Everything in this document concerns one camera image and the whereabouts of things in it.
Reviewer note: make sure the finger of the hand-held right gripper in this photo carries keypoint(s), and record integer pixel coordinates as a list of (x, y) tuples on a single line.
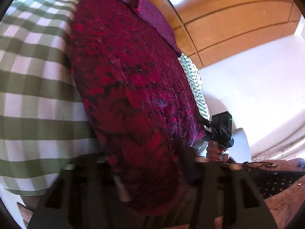
[(205, 123)]

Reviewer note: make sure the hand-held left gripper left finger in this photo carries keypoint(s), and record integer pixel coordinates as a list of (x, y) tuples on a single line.
[(100, 190)]

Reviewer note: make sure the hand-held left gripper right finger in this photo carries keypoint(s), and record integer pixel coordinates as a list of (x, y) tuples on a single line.
[(212, 190)]

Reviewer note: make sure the red patterned knit top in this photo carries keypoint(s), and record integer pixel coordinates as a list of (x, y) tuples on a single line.
[(131, 88)]

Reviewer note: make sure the person's right hand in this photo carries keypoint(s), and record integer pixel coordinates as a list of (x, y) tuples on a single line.
[(213, 150)]

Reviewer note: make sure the black dotted cloth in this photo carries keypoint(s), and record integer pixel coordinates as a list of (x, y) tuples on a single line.
[(274, 181)]

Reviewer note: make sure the brown jacket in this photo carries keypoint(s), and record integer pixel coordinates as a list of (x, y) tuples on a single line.
[(286, 202)]

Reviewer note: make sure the wooden wardrobe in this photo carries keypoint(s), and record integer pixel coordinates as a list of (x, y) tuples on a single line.
[(226, 16)]

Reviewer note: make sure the green white checked bed sheet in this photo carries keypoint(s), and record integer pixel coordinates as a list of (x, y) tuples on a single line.
[(35, 88)]

